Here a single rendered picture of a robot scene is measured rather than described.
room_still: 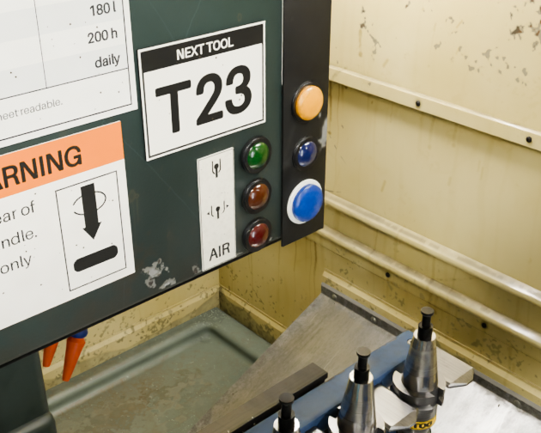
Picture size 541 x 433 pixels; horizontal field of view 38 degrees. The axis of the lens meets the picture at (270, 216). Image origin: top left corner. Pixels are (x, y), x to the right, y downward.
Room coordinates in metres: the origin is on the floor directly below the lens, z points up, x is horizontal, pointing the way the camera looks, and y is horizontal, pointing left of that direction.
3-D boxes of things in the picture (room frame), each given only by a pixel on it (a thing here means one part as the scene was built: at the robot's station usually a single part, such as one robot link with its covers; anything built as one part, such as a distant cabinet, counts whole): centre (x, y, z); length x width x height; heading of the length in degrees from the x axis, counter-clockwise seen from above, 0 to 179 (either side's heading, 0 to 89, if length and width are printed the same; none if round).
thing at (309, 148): (0.54, -0.03, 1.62); 0.02 x 0.01 x 0.02; 132
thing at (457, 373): (0.78, -0.22, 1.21); 0.07 x 0.05 x 0.01; 42
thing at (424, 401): (0.75, -0.18, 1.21); 0.06 x 0.06 x 0.03
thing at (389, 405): (0.71, -0.14, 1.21); 0.07 x 0.05 x 0.01; 42
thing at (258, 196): (0.50, 0.01, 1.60); 0.02 x 0.01 x 0.02; 132
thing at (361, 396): (0.67, -0.10, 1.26); 0.04 x 0.04 x 0.07
